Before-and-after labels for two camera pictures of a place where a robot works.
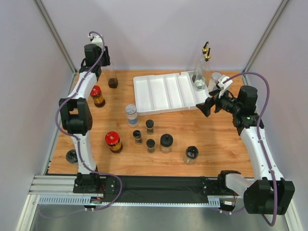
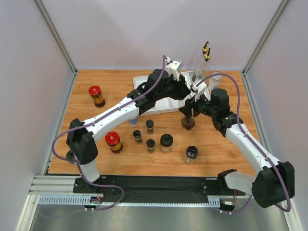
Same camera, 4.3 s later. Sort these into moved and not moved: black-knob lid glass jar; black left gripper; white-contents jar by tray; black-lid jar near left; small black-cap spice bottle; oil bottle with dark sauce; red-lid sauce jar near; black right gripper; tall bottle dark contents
Moved: black left gripper; oil bottle with dark sauce; black right gripper
Not moved: white-contents jar by tray; tall bottle dark contents; small black-cap spice bottle; black-knob lid glass jar; black-lid jar near left; red-lid sauce jar near
